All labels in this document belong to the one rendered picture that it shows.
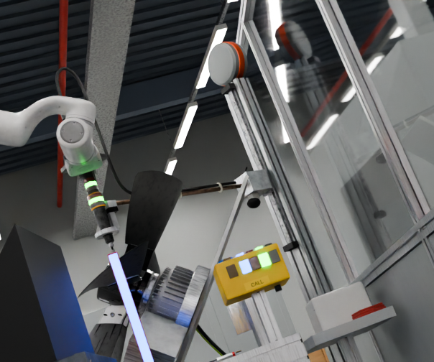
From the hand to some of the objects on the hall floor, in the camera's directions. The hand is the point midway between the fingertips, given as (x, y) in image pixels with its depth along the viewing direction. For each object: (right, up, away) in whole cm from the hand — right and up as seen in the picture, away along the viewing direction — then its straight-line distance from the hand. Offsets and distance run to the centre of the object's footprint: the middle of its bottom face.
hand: (85, 169), depth 246 cm
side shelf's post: (+104, -124, -21) cm, 163 cm away
